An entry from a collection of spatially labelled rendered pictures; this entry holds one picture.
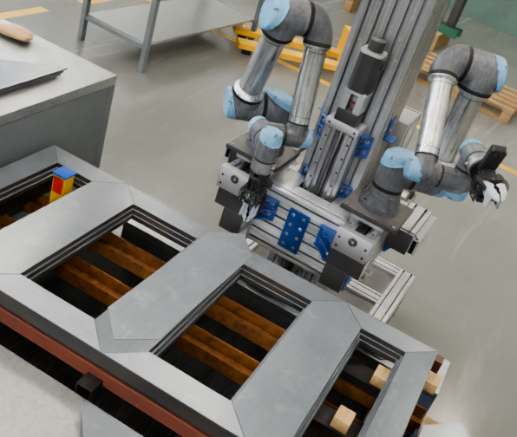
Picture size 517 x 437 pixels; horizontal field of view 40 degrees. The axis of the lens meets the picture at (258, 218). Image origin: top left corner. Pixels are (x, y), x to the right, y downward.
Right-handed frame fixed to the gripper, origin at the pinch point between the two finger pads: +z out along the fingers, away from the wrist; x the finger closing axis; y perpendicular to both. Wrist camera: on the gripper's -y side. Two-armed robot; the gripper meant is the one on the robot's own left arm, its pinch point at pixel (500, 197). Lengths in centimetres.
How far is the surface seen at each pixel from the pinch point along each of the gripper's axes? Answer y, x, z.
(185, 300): 48, 81, 3
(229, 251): 50, 70, -27
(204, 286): 49, 77, -6
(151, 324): 47, 89, 18
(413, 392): 58, 11, 18
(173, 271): 48, 87, -9
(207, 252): 49, 77, -24
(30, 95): 21, 148, -64
